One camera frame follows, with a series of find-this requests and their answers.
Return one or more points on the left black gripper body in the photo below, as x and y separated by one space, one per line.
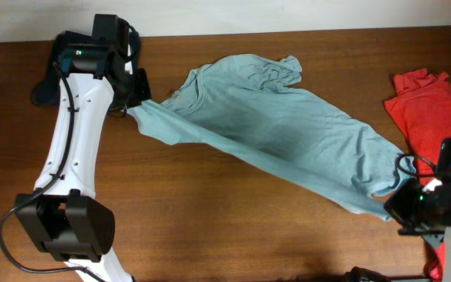
128 95

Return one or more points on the folded dark navy garment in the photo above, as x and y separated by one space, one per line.
49 82

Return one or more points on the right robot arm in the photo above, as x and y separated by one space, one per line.
441 241

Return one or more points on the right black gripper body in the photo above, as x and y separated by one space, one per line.
411 208

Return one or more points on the light blue t-shirt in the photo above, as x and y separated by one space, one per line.
251 107

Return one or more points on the red t-shirt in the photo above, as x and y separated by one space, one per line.
422 111

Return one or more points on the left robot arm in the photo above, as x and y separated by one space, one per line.
62 216

